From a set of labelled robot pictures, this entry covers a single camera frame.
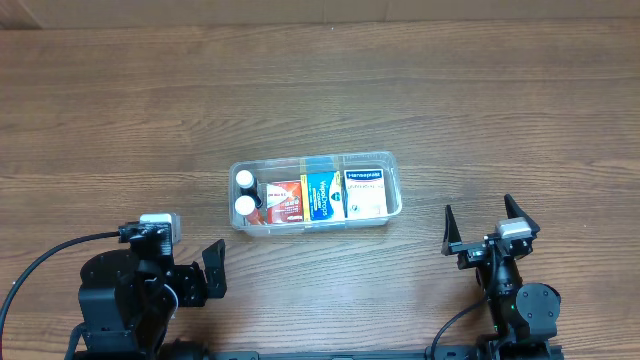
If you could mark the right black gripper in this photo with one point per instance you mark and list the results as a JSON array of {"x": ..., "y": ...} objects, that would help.
[{"x": 482, "y": 249}]

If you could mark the clear plastic container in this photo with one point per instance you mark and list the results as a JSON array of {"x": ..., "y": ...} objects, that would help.
[{"x": 290, "y": 169}]

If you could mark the blue yellow box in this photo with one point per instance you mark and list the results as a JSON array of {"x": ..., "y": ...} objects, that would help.
[{"x": 322, "y": 197}]

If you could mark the black bottle white cap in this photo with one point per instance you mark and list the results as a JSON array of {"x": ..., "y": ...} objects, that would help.
[{"x": 249, "y": 195}]

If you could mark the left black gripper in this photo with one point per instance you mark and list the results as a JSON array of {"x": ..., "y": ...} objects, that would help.
[{"x": 192, "y": 282}]

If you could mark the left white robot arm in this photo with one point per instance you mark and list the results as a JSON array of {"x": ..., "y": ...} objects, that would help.
[{"x": 127, "y": 302}]

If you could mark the white plaster box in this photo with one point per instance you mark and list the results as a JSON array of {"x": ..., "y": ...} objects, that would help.
[{"x": 365, "y": 193}]

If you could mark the red small box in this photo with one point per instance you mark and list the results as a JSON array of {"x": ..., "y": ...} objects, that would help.
[{"x": 284, "y": 202}]

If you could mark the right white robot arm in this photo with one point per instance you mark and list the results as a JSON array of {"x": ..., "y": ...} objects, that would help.
[{"x": 524, "y": 315}]

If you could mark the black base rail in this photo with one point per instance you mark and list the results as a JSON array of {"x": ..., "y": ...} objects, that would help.
[{"x": 350, "y": 354}]

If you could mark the orange bottle white cap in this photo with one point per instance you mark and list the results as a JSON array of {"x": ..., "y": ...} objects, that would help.
[{"x": 246, "y": 207}]

